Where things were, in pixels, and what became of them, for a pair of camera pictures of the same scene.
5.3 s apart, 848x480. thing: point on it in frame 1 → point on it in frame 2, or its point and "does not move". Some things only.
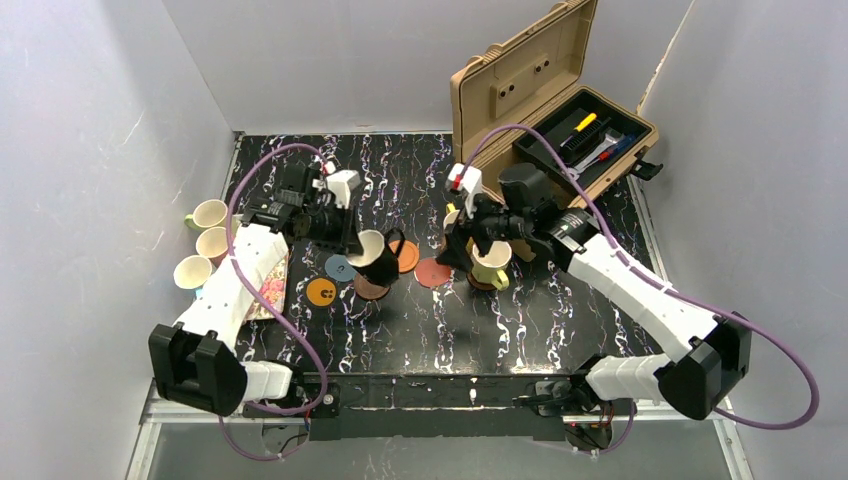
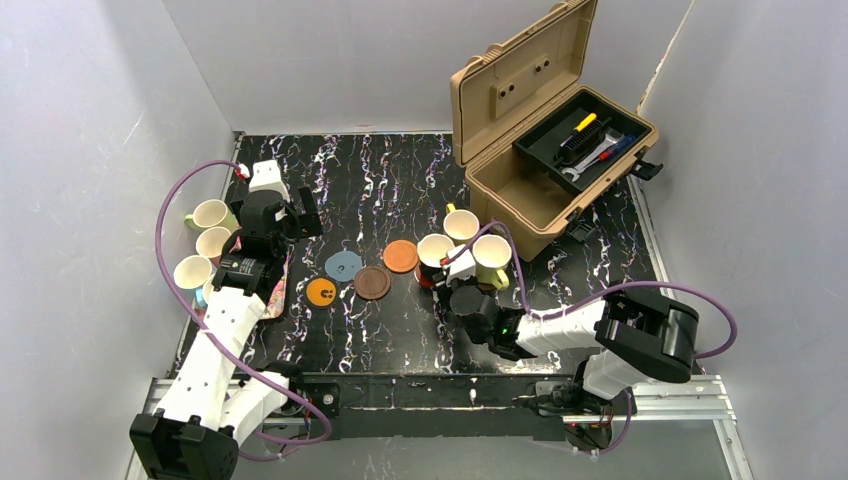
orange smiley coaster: x=321 y=291 does not move
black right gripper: x=466 y=224 → x=443 y=283
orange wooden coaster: x=408 y=256 does not move
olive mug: x=378 y=262 → x=431 y=249
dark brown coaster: x=367 y=289 does not move
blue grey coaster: x=339 y=269 does not move
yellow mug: x=490 y=269 does not move
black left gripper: x=342 y=230 → x=291 y=216
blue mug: x=192 y=272 does not move
